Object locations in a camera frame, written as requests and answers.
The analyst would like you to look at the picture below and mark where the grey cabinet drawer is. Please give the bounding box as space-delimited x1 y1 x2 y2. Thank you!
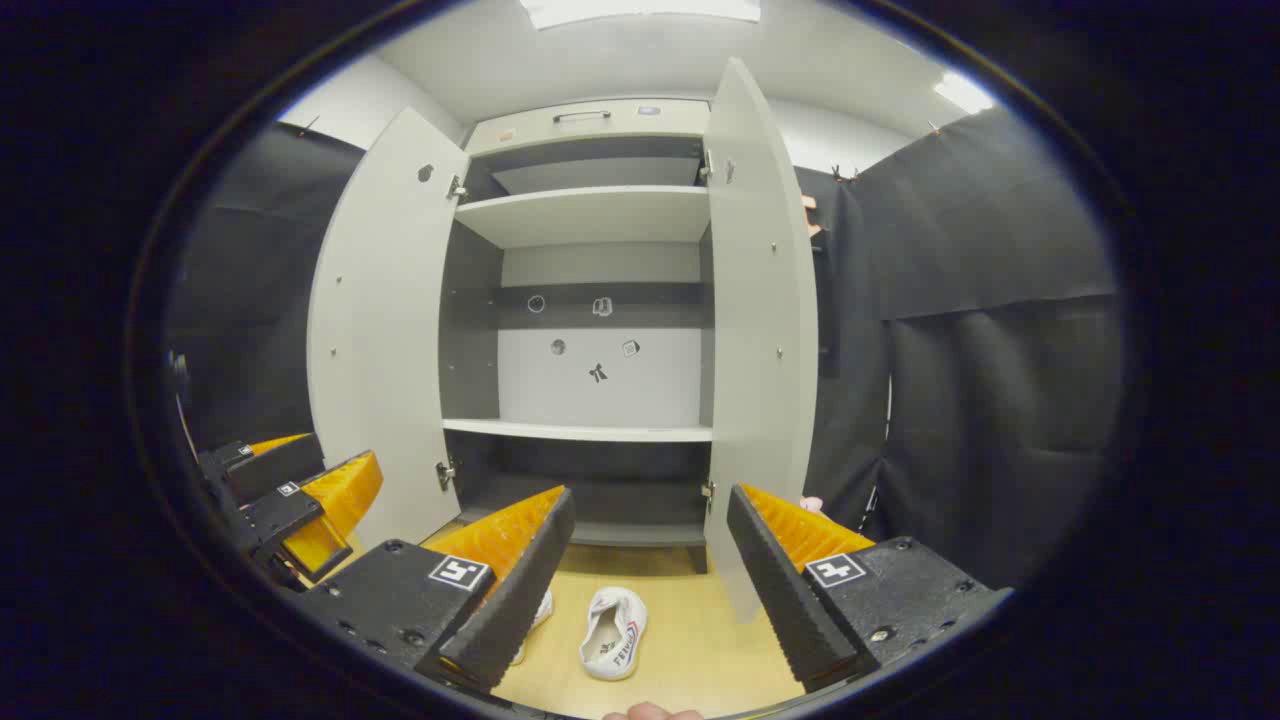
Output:
465 98 713 156

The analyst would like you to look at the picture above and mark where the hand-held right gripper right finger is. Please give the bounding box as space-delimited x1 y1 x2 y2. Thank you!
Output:
727 484 1013 693

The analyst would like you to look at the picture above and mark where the grey shoe cabinet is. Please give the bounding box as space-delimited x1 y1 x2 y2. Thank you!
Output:
437 97 716 576

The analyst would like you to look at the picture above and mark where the white canvas shoe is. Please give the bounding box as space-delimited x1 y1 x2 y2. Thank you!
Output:
508 588 555 668
579 586 649 682

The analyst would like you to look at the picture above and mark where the ceiling light panel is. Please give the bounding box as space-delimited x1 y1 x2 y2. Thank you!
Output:
933 70 997 115

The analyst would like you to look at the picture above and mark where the grey shoe cabinet door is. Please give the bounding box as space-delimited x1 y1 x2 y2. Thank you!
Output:
306 107 471 549
703 57 819 623

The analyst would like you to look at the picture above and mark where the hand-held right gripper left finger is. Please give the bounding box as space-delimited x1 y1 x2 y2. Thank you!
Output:
300 486 577 693

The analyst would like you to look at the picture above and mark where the grey cabinet shelf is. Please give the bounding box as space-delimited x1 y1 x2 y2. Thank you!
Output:
455 185 711 249
442 418 714 443

